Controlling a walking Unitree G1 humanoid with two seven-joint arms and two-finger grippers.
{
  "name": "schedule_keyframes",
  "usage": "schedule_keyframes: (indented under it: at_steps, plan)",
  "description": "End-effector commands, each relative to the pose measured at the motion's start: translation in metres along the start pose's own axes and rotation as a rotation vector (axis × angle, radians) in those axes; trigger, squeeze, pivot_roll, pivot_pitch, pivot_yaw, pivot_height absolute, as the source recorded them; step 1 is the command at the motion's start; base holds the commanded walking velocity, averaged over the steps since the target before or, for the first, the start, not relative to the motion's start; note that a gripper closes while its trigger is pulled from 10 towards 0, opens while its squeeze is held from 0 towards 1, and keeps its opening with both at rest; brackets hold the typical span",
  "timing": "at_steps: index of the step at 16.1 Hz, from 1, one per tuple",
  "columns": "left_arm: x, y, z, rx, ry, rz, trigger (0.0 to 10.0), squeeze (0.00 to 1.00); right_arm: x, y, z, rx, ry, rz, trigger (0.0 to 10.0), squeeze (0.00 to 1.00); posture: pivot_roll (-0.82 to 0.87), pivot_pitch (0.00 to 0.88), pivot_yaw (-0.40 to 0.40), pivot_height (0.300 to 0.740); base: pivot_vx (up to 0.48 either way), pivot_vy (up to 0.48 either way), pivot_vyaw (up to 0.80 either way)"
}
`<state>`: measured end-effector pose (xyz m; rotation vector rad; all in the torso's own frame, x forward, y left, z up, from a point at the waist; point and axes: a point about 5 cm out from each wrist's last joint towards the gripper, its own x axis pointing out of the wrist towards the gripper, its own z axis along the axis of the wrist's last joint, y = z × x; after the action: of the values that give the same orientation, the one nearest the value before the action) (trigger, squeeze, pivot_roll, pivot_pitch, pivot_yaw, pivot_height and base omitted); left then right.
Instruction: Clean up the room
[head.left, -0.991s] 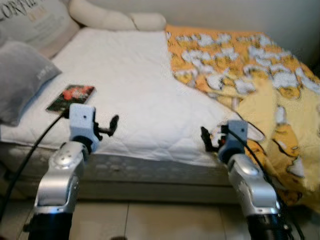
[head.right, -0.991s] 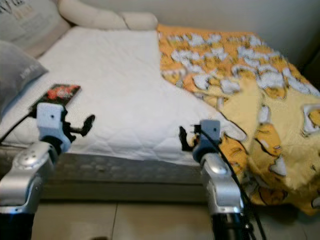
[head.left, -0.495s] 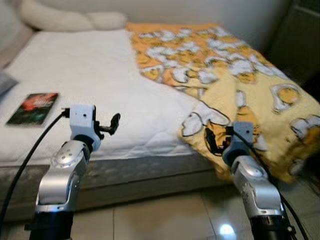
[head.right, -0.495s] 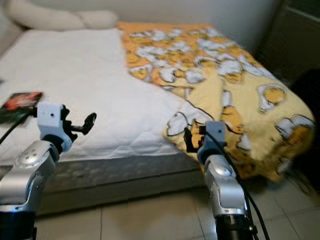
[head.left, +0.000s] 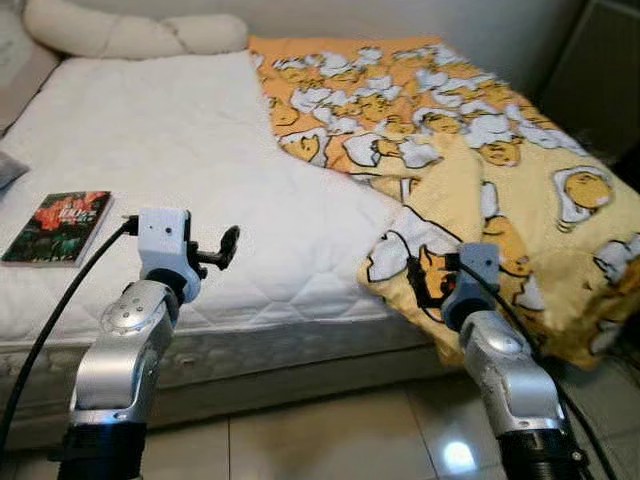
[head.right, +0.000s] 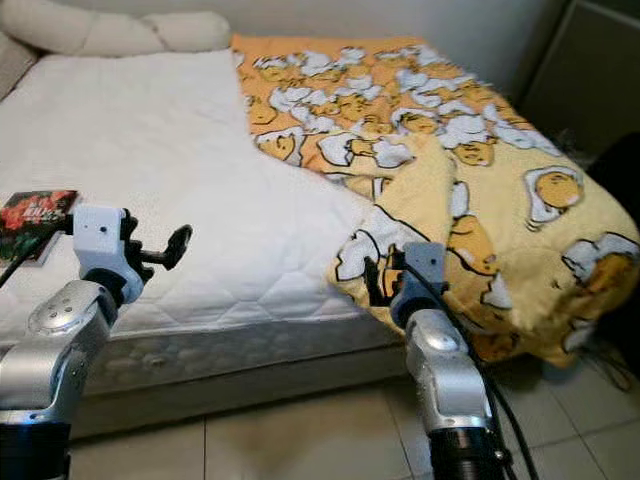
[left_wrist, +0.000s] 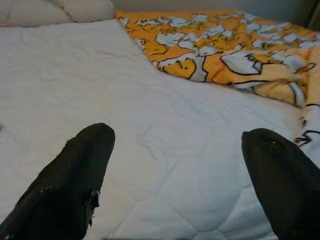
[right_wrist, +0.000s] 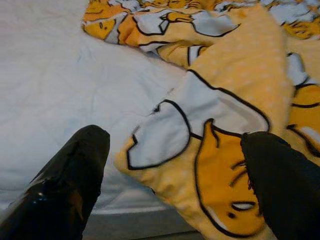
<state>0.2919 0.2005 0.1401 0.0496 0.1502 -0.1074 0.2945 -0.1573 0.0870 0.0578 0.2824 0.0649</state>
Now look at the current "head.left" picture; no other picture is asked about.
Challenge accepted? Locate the white quilted mattress pad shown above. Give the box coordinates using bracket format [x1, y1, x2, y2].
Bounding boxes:
[0, 50, 413, 353]

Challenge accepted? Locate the grey patterned mattress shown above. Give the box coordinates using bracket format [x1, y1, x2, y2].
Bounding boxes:
[0, 315, 453, 443]

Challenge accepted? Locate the orange yellow cartoon blanket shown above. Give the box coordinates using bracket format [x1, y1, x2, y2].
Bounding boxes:
[247, 37, 640, 373]

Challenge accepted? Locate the dark red covered book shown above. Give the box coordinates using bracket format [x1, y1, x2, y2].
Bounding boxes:
[1, 189, 115, 268]

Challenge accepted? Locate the beige braided cushion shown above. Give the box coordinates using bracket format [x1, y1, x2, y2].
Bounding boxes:
[22, 0, 250, 61]

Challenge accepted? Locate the dark cabinet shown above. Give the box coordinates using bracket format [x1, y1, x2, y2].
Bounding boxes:
[538, 0, 640, 169]

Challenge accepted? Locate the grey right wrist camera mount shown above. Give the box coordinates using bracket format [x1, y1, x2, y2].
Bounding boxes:
[453, 242, 502, 313]

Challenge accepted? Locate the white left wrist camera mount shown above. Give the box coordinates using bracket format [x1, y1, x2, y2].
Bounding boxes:
[136, 207, 197, 301]

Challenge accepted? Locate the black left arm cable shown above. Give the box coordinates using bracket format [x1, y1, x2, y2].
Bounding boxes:
[0, 218, 141, 456]

